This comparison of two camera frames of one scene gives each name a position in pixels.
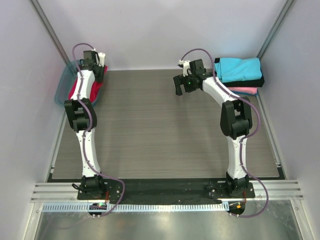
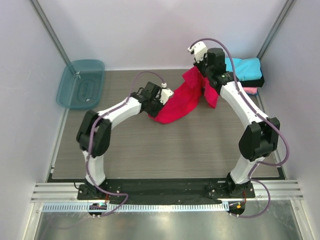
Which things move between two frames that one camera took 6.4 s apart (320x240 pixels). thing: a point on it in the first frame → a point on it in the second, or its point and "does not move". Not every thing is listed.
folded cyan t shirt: x=230 y=70 does not move
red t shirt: x=72 y=90 → x=186 y=99
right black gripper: x=179 y=83 → x=201 y=69
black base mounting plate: x=162 y=190 does not move
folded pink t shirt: x=253 y=90 does not move
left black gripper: x=100 y=78 → x=153 y=114
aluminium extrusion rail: x=277 y=190 does not move
